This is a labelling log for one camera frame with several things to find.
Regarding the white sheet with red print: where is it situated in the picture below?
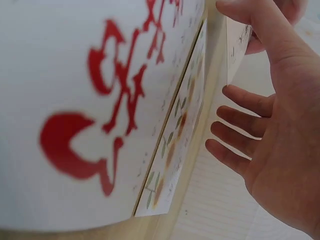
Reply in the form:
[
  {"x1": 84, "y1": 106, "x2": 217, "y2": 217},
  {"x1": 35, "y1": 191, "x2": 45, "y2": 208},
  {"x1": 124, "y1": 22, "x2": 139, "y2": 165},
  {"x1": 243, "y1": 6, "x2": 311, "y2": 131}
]
[{"x1": 0, "y1": 0, "x2": 206, "y2": 231}]

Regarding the person's right hand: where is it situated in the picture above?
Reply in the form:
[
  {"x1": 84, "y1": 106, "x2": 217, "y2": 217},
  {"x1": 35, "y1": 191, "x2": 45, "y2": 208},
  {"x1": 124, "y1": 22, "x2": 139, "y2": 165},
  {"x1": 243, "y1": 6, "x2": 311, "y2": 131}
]
[{"x1": 205, "y1": 0, "x2": 320, "y2": 240}]

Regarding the small white printed card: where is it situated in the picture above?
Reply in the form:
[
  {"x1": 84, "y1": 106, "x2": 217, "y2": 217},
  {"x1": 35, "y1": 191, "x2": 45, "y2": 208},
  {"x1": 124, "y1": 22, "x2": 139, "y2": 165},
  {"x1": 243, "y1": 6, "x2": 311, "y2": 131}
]
[{"x1": 225, "y1": 16, "x2": 254, "y2": 86}]

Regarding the person's left hand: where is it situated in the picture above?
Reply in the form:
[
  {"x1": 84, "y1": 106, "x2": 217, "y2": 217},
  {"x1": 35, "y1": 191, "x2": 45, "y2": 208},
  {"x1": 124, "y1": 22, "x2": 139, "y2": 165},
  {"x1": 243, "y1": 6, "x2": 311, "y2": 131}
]
[{"x1": 245, "y1": 0, "x2": 311, "y2": 55}]

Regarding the white lined paper sheet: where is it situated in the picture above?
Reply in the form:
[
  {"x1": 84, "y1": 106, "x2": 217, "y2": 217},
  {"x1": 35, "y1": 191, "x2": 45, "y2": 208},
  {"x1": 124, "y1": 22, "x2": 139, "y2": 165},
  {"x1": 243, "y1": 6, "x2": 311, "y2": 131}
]
[{"x1": 174, "y1": 147, "x2": 261, "y2": 240}]

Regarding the flower print card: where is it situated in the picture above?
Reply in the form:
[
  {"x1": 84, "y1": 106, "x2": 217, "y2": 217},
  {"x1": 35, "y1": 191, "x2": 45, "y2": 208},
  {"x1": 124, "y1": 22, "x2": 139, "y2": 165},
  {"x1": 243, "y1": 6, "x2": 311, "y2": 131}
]
[{"x1": 134, "y1": 18, "x2": 207, "y2": 218}]

